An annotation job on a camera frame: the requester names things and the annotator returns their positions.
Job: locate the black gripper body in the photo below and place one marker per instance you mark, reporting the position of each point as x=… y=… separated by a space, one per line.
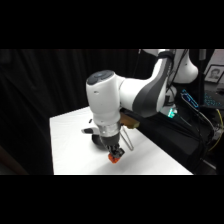
x=110 y=142

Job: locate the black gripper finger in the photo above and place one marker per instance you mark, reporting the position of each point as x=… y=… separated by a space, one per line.
x=114 y=154
x=120 y=151

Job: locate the red studded ball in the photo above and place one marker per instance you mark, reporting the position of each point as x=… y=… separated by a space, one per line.
x=114 y=159

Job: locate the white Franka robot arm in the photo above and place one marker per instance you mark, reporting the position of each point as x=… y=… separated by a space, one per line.
x=110 y=96

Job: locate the black bowl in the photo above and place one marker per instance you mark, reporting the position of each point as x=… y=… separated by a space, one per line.
x=96 y=140

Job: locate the black cloth covered stand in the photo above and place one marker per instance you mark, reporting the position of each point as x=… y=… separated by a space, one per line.
x=166 y=140

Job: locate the small green light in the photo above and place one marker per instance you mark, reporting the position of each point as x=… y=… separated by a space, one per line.
x=171 y=113

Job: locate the black curtain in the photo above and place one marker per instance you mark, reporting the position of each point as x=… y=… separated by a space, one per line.
x=36 y=100

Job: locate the blue lit device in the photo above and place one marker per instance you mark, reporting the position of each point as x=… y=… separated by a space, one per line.
x=190 y=98

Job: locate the framed portrait picture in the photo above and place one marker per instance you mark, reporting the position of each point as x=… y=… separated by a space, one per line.
x=214 y=73

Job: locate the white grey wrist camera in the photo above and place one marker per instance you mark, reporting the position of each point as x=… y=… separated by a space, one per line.
x=88 y=130

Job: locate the tan wrist mount bracket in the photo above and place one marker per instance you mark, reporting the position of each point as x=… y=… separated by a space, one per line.
x=130 y=122

